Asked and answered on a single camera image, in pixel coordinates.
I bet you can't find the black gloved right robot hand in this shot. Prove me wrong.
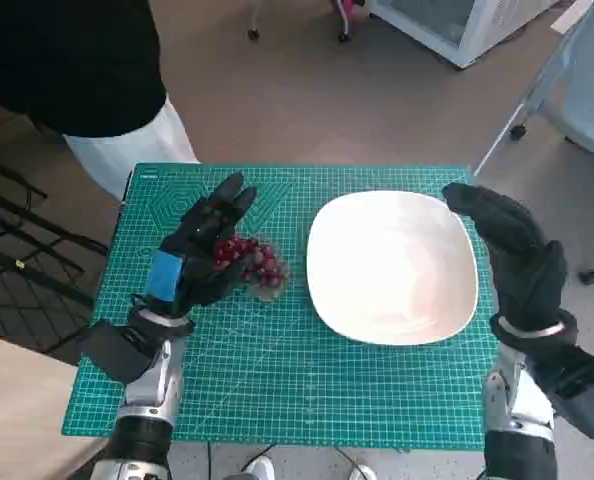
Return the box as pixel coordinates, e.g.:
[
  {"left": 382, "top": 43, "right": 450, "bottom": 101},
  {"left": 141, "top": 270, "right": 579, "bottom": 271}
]
[{"left": 441, "top": 182, "right": 569, "bottom": 334}]

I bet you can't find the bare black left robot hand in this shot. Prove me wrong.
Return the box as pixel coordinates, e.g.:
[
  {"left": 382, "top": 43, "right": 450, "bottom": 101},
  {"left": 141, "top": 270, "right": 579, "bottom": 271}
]
[{"left": 144, "top": 172, "right": 258, "bottom": 319}]

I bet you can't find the red toy grape bunch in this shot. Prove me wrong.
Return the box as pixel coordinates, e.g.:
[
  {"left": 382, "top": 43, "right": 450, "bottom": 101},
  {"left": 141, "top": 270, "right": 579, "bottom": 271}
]
[{"left": 211, "top": 235, "right": 291, "bottom": 304}]

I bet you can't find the white square plate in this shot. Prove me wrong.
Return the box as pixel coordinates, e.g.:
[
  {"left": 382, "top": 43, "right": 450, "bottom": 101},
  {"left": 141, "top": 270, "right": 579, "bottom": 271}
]
[{"left": 305, "top": 190, "right": 480, "bottom": 347}]

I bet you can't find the green cutting mat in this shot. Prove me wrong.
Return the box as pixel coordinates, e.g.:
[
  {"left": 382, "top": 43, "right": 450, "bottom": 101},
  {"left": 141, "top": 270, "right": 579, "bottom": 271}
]
[{"left": 59, "top": 162, "right": 501, "bottom": 453}]

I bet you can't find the grey mesh chair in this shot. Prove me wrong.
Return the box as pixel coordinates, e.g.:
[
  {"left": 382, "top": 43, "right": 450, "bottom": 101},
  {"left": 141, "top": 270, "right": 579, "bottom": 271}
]
[{"left": 471, "top": 0, "right": 594, "bottom": 286}]

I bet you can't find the person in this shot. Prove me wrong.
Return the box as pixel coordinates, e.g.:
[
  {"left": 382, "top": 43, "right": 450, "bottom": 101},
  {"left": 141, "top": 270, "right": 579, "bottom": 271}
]
[{"left": 0, "top": 0, "right": 201, "bottom": 201}]

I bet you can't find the white cabinet with glass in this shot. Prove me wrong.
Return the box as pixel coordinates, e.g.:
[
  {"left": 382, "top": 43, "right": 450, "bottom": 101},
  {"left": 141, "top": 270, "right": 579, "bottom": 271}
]
[{"left": 366, "top": 0, "right": 561, "bottom": 70}]

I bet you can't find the beige flat board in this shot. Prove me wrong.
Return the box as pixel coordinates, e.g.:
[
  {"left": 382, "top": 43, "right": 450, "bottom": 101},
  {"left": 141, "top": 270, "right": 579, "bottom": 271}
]
[{"left": 549, "top": 0, "right": 594, "bottom": 35}]

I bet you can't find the light wooden desk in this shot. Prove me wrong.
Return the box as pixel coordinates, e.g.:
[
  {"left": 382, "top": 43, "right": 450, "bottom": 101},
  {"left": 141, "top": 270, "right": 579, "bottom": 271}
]
[{"left": 0, "top": 332, "right": 108, "bottom": 480}]

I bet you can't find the pink office chair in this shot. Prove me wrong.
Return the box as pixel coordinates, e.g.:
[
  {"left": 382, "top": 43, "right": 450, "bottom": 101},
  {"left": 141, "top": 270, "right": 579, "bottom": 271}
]
[{"left": 246, "top": 0, "right": 368, "bottom": 44}]

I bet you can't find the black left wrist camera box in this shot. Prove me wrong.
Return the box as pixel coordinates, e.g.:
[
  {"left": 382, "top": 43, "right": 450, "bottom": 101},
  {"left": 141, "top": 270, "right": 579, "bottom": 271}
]
[{"left": 79, "top": 319, "right": 154, "bottom": 386}]

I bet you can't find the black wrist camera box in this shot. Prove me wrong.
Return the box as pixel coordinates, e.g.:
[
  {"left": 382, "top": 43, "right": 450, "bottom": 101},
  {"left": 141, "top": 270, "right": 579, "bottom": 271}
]
[
  {"left": 79, "top": 319, "right": 154, "bottom": 386},
  {"left": 526, "top": 344, "right": 594, "bottom": 441}
]

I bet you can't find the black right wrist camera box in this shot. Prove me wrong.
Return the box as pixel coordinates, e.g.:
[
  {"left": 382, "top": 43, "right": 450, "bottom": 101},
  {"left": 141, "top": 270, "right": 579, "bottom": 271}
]
[{"left": 526, "top": 344, "right": 594, "bottom": 441}]

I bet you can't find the black wire rack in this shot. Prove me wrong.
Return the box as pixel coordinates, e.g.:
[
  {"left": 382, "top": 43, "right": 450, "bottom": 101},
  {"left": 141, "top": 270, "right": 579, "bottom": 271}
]
[{"left": 0, "top": 149, "right": 109, "bottom": 351}]

